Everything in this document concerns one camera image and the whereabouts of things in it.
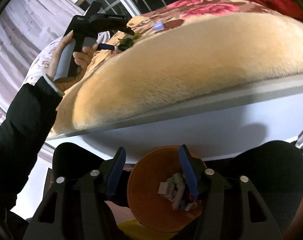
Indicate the dark green gold wrapper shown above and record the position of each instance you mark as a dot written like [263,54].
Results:
[128,41]

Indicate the orange trash bin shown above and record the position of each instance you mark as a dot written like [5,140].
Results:
[157,192]

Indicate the white sheer left curtain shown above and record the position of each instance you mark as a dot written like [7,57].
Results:
[26,28]

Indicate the person left hand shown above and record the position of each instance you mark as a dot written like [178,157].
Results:
[82,60]

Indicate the black left jacket sleeve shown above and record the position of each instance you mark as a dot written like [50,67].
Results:
[29,120]

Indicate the small purple white box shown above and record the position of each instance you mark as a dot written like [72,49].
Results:
[158,26]

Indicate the white cylindrical tube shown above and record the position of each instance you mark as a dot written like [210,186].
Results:
[178,179]

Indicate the floral plush bed blanket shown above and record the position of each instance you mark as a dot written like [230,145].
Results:
[206,46]

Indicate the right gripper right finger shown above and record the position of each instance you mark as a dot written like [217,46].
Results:
[207,187]

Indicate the white square box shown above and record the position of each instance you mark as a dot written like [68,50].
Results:
[163,188]

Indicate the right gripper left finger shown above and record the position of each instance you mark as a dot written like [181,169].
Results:
[46,223]

